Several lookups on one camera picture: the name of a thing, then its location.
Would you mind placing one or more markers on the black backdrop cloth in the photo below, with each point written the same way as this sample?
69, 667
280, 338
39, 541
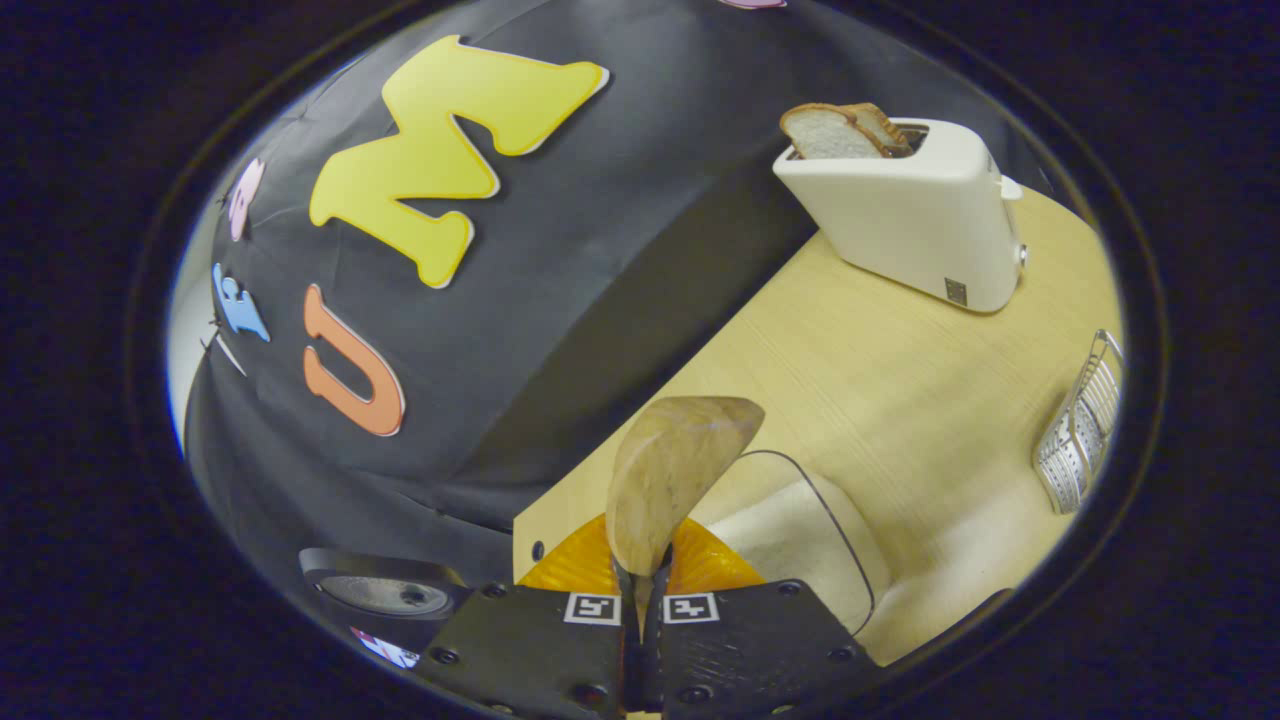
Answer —
560, 300

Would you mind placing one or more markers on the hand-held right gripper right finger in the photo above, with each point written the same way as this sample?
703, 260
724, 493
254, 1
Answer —
750, 650

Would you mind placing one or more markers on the white bread slice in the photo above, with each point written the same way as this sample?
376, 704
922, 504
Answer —
825, 135

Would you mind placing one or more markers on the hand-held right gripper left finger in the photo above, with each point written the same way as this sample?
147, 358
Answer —
530, 650

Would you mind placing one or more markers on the white toaster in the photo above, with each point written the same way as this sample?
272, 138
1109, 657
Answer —
900, 220

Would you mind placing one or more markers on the wooden spoon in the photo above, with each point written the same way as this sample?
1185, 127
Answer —
670, 470

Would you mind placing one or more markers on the dark grey rice cooker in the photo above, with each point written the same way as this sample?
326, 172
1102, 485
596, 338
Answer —
385, 595

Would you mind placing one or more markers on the brown bread slice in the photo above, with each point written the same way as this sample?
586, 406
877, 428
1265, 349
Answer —
885, 125

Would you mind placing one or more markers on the clear box of white rice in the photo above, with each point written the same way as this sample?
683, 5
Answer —
800, 540

